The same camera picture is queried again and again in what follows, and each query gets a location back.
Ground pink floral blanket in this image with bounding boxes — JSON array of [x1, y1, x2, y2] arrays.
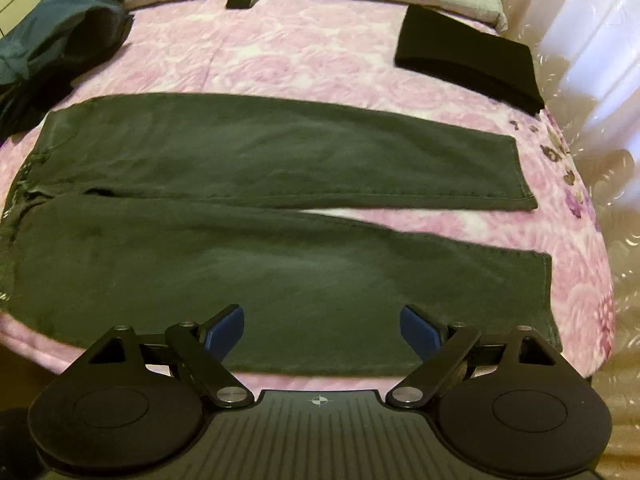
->
[[0, 0, 617, 386]]

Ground white sheer curtain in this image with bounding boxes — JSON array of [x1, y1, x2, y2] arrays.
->
[[502, 0, 640, 311]]

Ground folded black cloth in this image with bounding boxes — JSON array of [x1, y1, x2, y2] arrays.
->
[[394, 5, 546, 115]]

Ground dark grey pants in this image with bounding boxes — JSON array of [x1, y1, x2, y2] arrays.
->
[[0, 92, 562, 378]]

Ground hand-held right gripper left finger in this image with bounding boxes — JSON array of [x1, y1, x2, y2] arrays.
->
[[75, 304, 251, 408]]

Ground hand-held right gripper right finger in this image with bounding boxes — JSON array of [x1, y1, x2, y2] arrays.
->
[[387, 304, 566, 408]]

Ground black garment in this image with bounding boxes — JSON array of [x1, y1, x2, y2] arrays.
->
[[0, 0, 136, 142]]

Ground blue garment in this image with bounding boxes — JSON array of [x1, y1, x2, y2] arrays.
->
[[0, 0, 126, 87]]

